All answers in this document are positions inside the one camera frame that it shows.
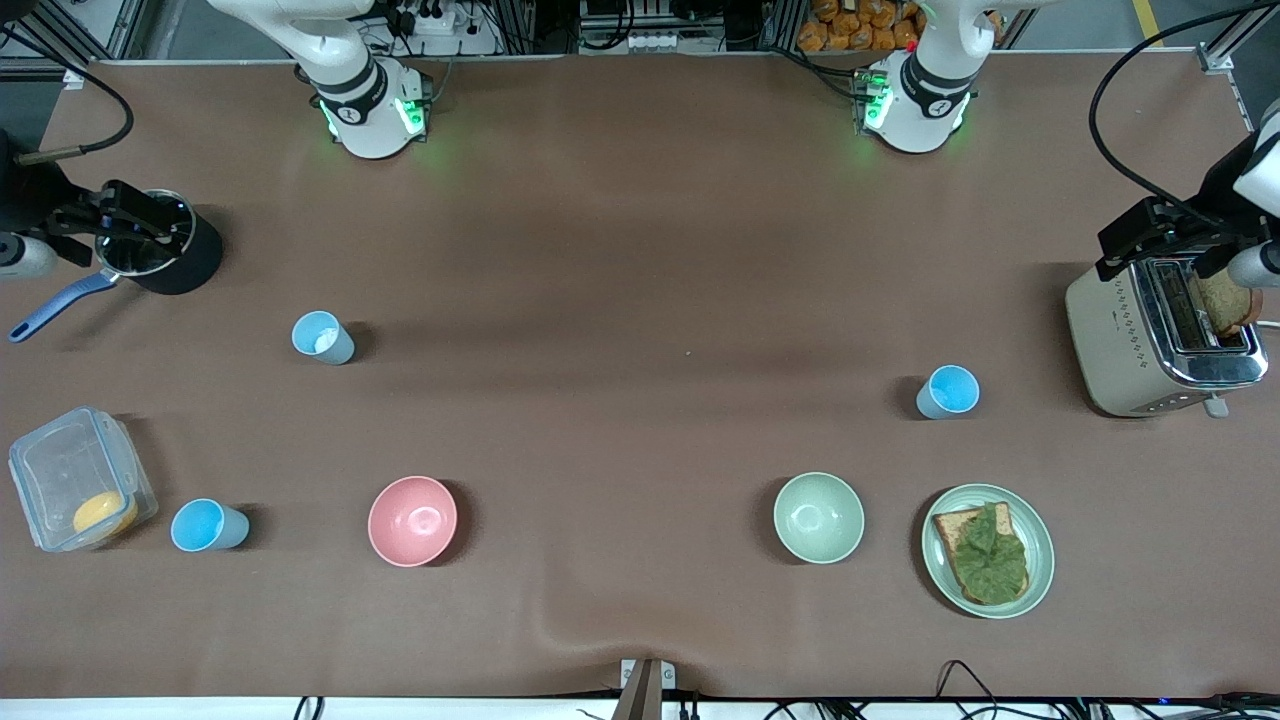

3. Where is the light blue plastic cup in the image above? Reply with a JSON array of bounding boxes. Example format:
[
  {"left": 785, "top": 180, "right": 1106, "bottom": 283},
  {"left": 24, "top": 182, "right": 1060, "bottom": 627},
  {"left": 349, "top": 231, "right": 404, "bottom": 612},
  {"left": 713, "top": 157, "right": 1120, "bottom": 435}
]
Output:
[
  {"left": 170, "top": 498, "right": 251, "bottom": 553},
  {"left": 291, "top": 311, "right": 356, "bottom": 366},
  {"left": 916, "top": 365, "right": 981, "bottom": 421}
]

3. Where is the pale green plate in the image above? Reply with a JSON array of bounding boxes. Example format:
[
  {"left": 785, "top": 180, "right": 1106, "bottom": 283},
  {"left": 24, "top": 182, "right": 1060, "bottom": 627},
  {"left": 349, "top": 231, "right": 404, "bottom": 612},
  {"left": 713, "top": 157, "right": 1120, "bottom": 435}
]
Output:
[{"left": 921, "top": 484, "right": 1056, "bottom": 620}]

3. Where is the clear plastic food container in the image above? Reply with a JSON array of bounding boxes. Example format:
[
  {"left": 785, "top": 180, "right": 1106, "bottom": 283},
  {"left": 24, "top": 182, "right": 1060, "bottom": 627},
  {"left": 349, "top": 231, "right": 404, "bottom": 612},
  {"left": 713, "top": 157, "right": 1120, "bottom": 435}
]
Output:
[{"left": 8, "top": 406, "right": 160, "bottom": 554}]

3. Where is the cream and chrome toaster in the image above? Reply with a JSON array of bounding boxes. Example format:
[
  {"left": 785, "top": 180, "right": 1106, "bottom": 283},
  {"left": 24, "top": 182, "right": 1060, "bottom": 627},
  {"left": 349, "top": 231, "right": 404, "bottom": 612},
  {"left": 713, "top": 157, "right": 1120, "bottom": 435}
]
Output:
[{"left": 1064, "top": 245, "right": 1270, "bottom": 419}]

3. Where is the bag of orange buns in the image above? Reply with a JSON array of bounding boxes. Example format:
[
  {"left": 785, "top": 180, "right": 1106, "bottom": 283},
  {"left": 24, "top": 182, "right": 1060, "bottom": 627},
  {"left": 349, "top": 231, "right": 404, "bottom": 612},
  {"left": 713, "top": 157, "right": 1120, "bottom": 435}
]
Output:
[{"left": 797, "top": 0, "right": 1001, "bottom": 54}]

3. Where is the black saucepan with blue handle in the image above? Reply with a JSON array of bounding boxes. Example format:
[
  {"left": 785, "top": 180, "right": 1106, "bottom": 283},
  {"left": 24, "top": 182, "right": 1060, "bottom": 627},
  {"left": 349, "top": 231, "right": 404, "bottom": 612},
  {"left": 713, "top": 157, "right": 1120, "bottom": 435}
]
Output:
[{"left": 8, "top": 188, "right": 225, "bottom": 345}]

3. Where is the metal table clamp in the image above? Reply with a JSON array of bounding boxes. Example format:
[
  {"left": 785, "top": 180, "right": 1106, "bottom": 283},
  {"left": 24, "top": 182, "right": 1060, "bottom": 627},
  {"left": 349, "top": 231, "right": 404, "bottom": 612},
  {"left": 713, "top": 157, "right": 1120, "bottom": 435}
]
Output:
[{"left": 619, "top": 657, "right": 678, "bottom": 720}]

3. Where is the green lettuce leaf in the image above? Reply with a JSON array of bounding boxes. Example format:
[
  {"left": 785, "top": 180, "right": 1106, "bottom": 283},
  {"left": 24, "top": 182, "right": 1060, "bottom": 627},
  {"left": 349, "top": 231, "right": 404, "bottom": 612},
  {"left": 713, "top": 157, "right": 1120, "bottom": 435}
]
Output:
[{"left": 950, "top": 503, "right": 1030, "bottom": 605}]

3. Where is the brown bread slice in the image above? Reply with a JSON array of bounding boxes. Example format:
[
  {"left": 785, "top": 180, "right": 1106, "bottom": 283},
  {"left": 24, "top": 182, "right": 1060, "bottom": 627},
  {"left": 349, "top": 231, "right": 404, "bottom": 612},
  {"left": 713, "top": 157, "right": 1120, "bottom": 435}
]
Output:
[{"left": 932, "top": 502, "right": 1031, "bottom": 606}]

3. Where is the brown table cover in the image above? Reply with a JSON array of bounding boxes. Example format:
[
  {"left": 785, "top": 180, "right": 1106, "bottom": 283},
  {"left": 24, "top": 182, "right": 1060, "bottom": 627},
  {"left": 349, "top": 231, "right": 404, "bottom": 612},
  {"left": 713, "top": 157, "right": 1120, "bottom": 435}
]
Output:
[{"left": 0, "top": 50, "right": 1280, "bottom": 701}]

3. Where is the pink bowl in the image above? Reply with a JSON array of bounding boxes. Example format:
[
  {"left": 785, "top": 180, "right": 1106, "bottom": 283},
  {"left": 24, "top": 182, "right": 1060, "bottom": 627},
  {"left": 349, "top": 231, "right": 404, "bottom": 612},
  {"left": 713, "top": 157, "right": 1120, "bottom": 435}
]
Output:
[{"left": 367, "top": 475, "right": 459, "bottom": 568}]

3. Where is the black looped cable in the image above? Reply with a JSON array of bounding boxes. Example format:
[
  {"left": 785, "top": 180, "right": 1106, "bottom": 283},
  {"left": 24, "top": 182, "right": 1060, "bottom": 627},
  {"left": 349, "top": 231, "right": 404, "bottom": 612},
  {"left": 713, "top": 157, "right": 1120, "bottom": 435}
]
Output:
[{"left": 934, "top": 659, "right": 1003, "bottom": 720}]

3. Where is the white power strip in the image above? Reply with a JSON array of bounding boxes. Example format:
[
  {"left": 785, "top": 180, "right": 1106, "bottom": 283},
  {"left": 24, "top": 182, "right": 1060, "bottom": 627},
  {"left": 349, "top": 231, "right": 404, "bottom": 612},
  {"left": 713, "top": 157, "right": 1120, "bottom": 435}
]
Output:
[{"left": 385, "top": 0, "right": 457, "bottom": 37}]

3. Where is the pale green bowl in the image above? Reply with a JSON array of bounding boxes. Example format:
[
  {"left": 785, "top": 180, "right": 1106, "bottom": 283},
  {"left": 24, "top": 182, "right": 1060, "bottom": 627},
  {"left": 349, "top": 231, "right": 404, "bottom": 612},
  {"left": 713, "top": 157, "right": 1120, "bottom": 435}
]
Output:
[{"left": 773, "top": 472, "right": 866, "bottom": 565}]

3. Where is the dark toast slice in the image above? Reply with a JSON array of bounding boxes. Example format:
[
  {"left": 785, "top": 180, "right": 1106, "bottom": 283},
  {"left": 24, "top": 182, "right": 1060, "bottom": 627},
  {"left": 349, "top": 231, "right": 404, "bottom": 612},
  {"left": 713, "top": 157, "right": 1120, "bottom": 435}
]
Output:
[{"left": 1190, "top": 270, "right": 1264, "bottom": 339}]

